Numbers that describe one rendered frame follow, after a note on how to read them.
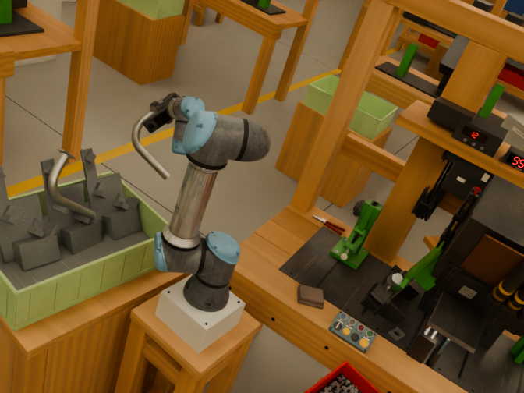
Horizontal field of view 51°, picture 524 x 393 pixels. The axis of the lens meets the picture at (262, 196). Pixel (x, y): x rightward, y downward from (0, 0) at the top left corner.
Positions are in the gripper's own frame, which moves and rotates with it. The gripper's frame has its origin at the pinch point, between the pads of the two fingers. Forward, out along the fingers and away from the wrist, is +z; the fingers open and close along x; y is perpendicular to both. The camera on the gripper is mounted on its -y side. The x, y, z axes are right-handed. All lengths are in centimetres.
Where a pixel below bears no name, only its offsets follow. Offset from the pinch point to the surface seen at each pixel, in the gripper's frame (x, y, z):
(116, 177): -10.5, -25.4, 6.3
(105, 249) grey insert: -25, -47, -4
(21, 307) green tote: -12, -78, -28
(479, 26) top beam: -35, 89, -72
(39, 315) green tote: -20, -77, -23
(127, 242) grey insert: -29.7, -39.5, -1.1
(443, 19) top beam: -28, 86, -62
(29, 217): 2, -58, -4
